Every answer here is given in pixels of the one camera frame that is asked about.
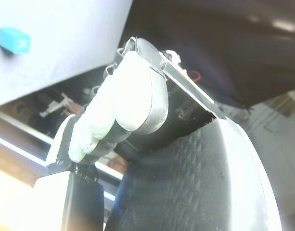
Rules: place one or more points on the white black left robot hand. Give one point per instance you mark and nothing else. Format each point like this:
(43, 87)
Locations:
(185, 180)

